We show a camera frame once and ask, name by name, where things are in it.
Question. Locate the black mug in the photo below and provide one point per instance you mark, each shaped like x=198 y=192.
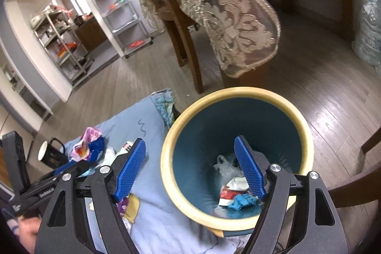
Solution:
x=52 y=157

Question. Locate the wooden chair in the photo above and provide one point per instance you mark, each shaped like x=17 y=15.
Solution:
x=351 y=191
x=184 y=33

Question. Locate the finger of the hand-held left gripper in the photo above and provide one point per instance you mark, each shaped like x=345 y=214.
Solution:
x=81 y=169
x=64 y=167

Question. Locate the metal shelf rack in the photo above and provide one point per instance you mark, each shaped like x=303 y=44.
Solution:
x=68 y=48

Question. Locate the person's left hand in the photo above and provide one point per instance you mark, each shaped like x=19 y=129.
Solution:
x=28 y=234

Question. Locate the brown kitchen cabinet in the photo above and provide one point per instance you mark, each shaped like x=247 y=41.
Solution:
x=92 y=33

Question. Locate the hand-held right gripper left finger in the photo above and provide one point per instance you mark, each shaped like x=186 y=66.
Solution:
x=131 y=170

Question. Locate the large clear plastic sack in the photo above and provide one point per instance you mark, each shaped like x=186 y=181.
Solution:
x=369 y=33

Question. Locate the teal bin with yellow rim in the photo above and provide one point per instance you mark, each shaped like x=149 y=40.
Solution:
x=202 y=135

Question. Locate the teal lace tablecloth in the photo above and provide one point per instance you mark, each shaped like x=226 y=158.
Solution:
x=238 y=19

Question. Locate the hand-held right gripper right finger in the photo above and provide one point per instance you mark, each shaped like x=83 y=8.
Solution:
x=250 y=167

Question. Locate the white trolley cart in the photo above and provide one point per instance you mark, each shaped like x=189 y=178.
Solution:
x=125 y=29

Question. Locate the dark cooking pot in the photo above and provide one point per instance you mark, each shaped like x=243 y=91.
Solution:
x=79 y=20

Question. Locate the person's left forearm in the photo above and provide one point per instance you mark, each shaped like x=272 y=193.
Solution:
x=12 y=227

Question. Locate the pink wrapper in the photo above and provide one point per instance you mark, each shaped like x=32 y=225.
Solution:
x=86 y=138

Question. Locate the printed light blue cushion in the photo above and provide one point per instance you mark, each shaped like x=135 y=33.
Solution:
x=154 y=221

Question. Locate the clear plastic bag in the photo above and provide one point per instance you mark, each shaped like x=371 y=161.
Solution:
x=226 y=167

